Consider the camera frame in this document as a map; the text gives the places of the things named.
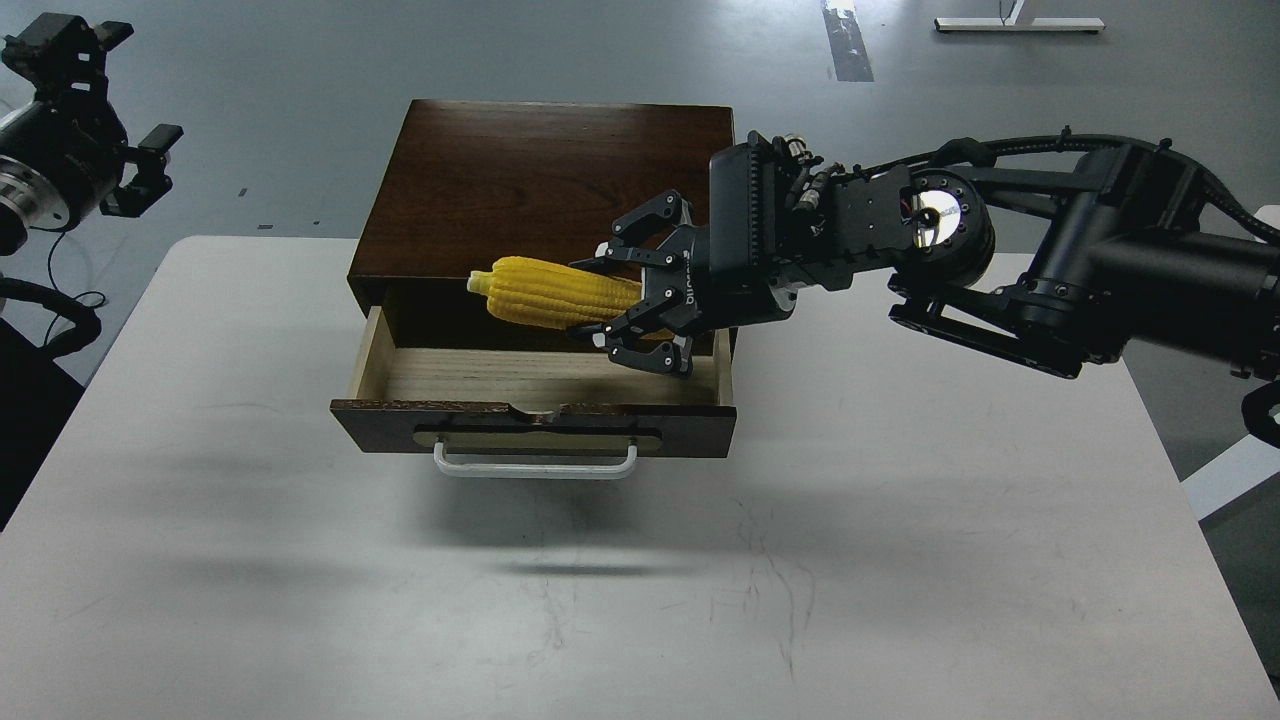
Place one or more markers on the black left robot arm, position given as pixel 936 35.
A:
pixel 65 153

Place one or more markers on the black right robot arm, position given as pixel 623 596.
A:
pixel 1048 251

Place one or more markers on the dark wooden drawer cabinet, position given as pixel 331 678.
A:
pixel 470 182

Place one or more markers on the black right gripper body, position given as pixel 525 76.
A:
pixel 764 215

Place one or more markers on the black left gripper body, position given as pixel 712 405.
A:
pixel 63 158

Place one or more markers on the white table leg base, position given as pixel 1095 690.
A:
pixel 1022 17

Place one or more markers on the wooden drawer with white handle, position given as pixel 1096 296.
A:
pixel 481 387

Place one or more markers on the yellow corn cob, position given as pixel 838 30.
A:
pixel 553 296

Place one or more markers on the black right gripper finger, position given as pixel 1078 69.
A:
pixel 625 338
pixel 654 239

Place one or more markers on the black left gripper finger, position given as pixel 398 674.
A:
pixel 150 182
pixel 62 55

